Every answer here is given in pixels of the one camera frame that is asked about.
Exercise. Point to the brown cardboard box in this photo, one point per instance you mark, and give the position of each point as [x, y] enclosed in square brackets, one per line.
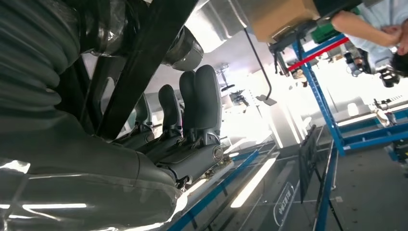
[280, 19]

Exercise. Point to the blue metal beam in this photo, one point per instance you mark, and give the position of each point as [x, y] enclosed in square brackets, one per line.
[325, 191]
[216, 189]

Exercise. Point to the black carry bag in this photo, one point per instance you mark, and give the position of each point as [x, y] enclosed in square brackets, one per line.
[338, 6]

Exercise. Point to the blue rack with red bar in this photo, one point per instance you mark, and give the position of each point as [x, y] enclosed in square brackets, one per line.
[322, 102]

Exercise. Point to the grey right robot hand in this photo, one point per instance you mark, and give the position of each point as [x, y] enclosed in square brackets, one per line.
[79, 178]

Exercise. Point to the person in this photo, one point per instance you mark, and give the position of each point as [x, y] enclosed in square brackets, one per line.
[360, 28]

